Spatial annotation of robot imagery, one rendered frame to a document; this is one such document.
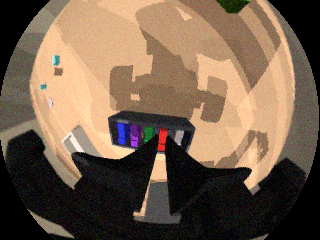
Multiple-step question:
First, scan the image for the small teal block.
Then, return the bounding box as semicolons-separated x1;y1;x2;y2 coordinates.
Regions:
52;55;60;67

